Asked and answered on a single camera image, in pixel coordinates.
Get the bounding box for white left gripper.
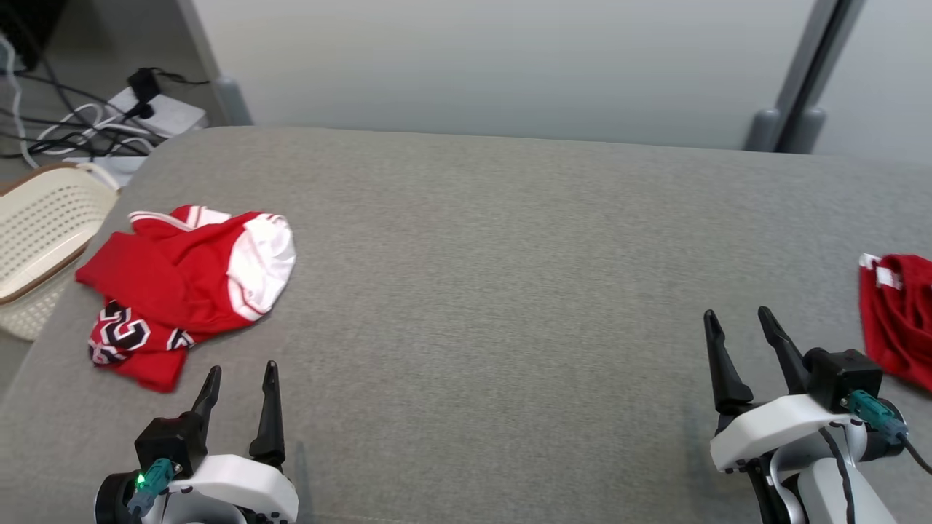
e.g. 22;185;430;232
144;360;300;524

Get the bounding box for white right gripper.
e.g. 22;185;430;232
703;306;872;472

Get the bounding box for red jersey with white sleeves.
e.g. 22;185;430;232
75;205;297;394

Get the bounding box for red shorts with white stripe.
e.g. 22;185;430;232
858;253;932;394

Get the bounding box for grey partition foot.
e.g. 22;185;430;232
789;108;828;155

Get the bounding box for cream perforated laundry basket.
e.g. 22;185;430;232
0;162;122;341

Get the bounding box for flat white socket box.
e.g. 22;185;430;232
62;154;148;191

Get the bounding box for white power strip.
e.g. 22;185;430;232
108;86;209;140

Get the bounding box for black plug adapter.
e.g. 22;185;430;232
127;67;165;122

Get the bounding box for black bulky object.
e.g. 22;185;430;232
0;0;68;71

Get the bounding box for black left camera cable teal plug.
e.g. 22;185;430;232
127;457;177;519

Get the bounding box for black camera cable teal plug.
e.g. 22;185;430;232
848;390;932;475
127;457;177;519

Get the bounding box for black right camera cable teal plug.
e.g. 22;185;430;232
848;390;932;475

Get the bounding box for grey partition post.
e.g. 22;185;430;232
173;0;253;129
743;0;840;154

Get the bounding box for thin black adapter cable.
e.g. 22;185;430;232
156;68;213;87

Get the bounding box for white power cable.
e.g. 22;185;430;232
35;100;158;158
0;33;42;170

